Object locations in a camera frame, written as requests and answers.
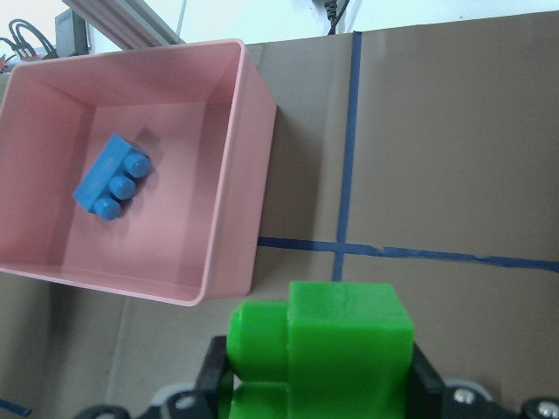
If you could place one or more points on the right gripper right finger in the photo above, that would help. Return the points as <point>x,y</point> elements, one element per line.
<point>431,396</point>

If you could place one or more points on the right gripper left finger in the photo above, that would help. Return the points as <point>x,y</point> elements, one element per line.
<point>209,397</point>

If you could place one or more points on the green toy block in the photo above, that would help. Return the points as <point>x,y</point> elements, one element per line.
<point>331,350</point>

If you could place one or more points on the blue toy block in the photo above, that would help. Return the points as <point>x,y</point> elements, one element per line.
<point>112,179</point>

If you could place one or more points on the pink plastic box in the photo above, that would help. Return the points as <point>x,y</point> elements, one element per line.
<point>203,115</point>

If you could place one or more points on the black power adapter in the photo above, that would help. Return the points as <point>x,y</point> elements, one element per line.
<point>334,12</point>

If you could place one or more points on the aluminium frame post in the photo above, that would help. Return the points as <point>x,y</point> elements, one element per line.
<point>129,24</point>

